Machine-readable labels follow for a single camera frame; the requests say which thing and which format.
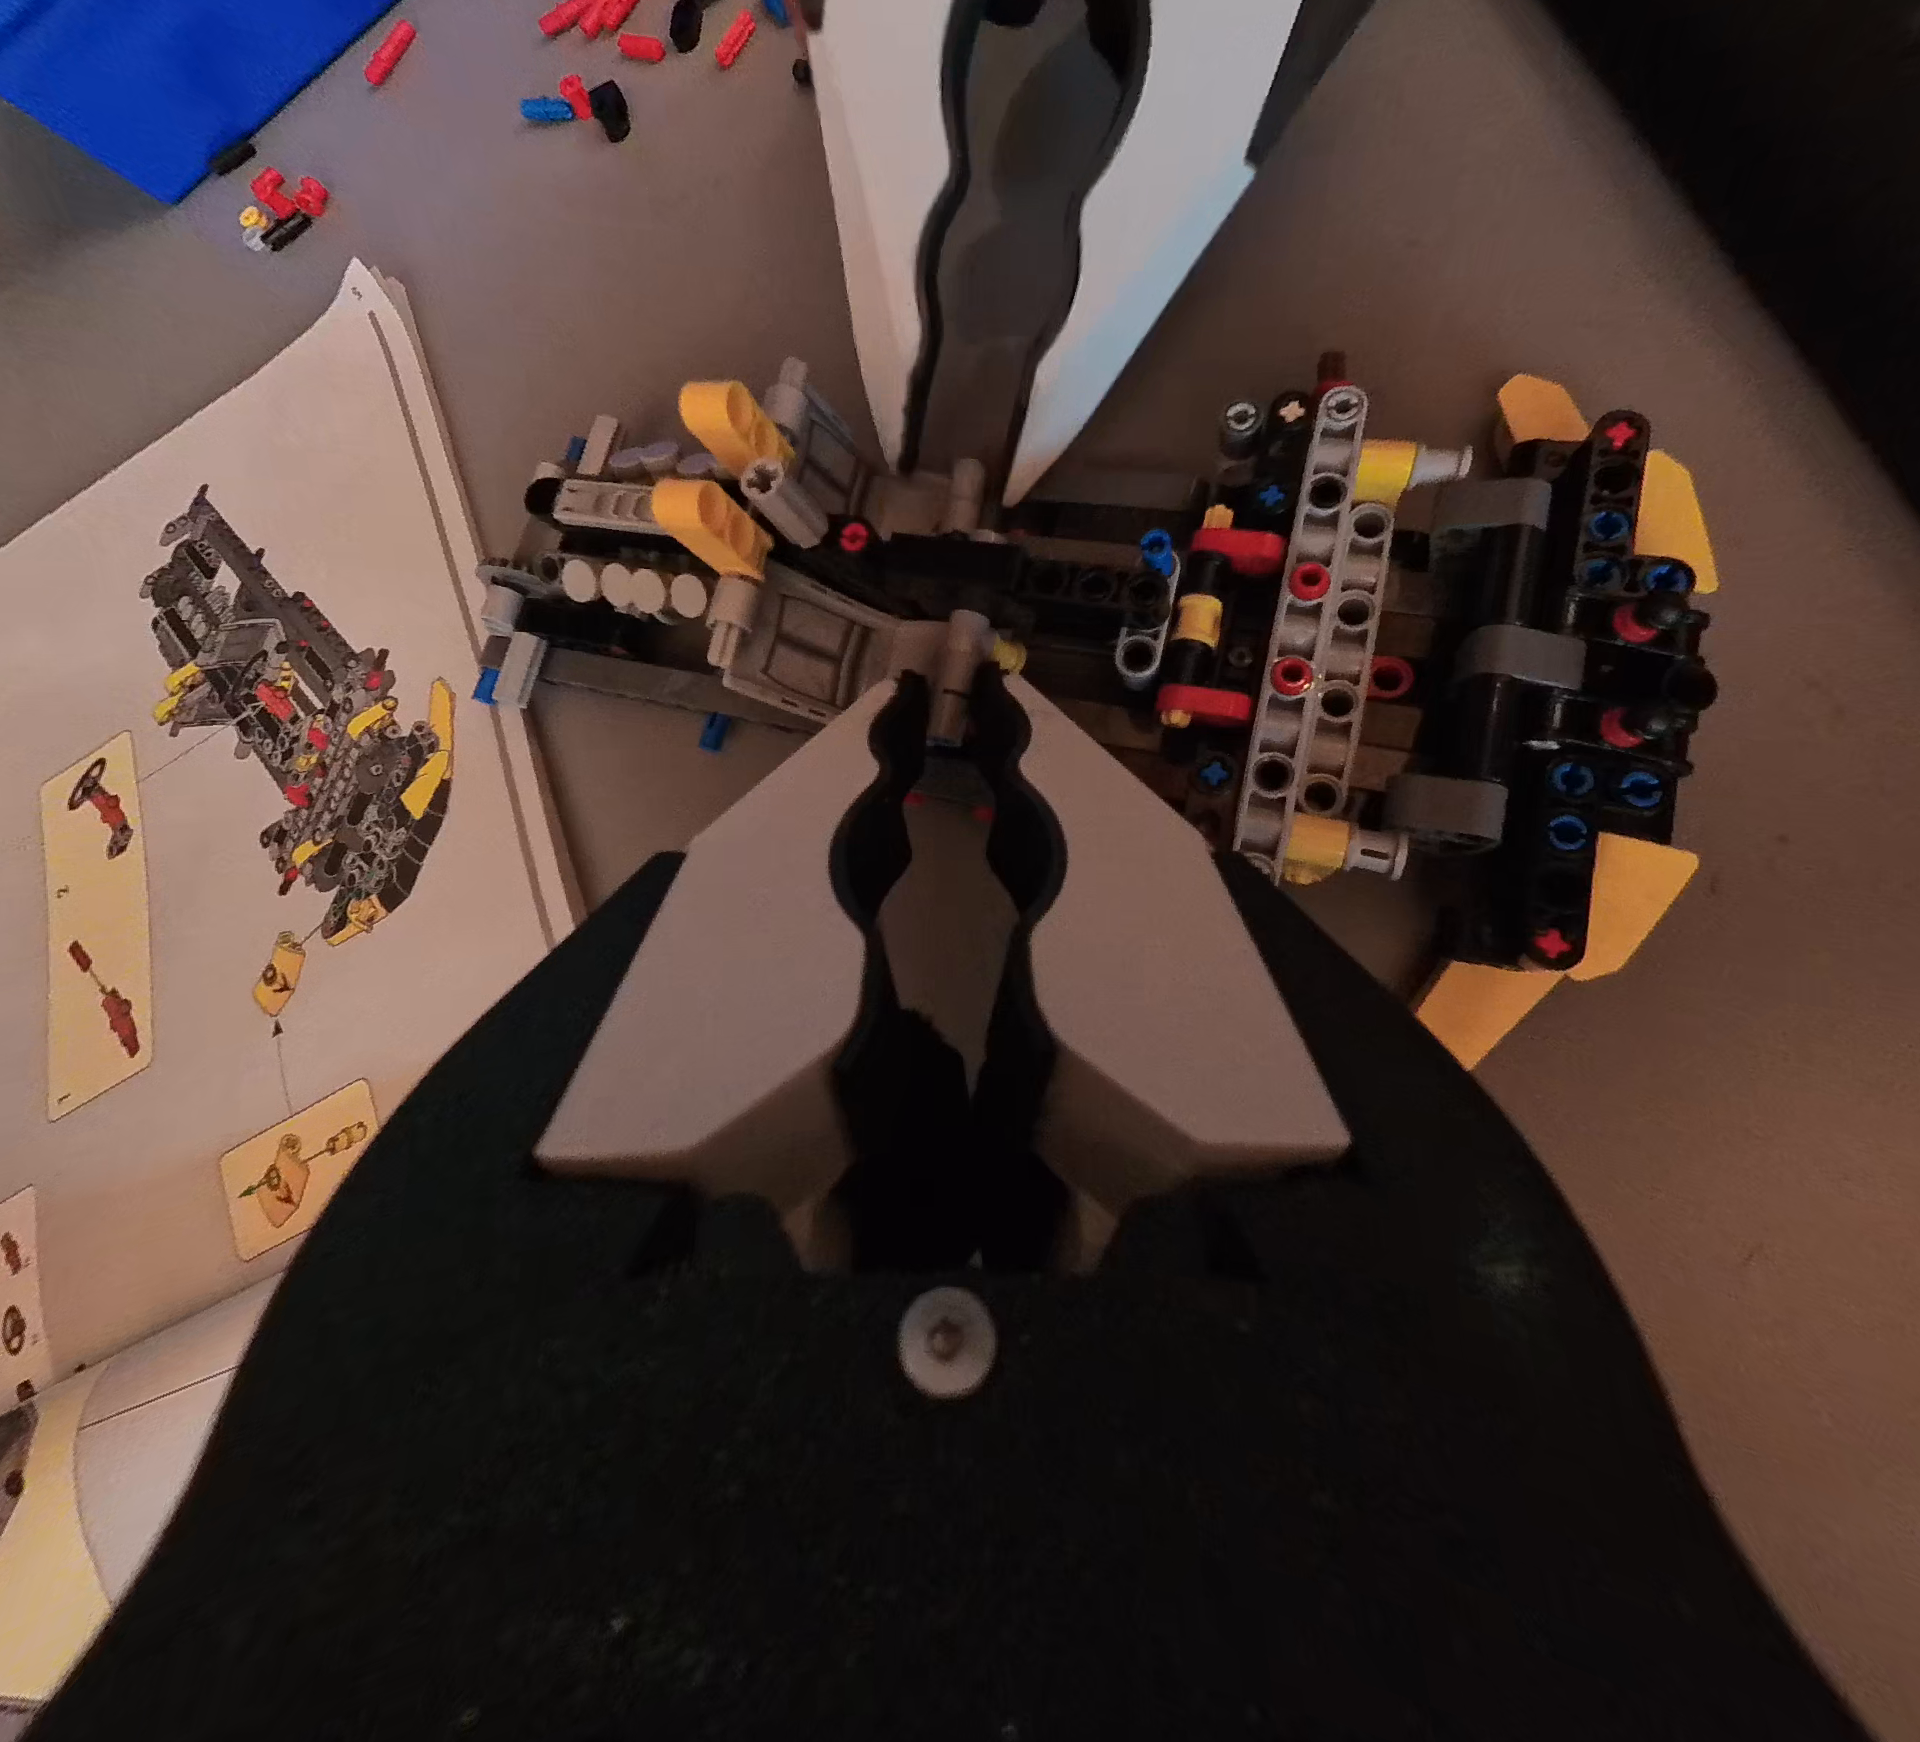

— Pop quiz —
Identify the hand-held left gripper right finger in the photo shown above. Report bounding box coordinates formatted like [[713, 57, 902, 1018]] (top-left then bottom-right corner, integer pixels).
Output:
[[979, 674, 1354, 1274]]

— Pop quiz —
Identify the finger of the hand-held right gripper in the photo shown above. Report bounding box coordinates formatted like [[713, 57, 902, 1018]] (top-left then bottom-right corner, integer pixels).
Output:
[[810, 0, 1038, 480], [996, 0, 1369, 506]]

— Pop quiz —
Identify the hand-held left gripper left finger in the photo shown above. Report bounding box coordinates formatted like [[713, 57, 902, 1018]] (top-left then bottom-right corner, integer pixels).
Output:
[[532, 677, 923, 1274]]

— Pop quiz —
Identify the lego car chassis model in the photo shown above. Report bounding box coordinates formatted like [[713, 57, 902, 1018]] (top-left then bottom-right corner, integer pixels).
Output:
[[478, 347, 1721, 1072]]

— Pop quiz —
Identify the grey lego panel piece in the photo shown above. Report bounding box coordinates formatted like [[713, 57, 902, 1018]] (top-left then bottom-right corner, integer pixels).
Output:
[[771, 400, 912, 519]]

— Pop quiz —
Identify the open lego instruction booklet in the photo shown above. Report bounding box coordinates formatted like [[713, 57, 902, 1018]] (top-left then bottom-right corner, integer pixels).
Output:
[[0, 257, 590, 1611]]

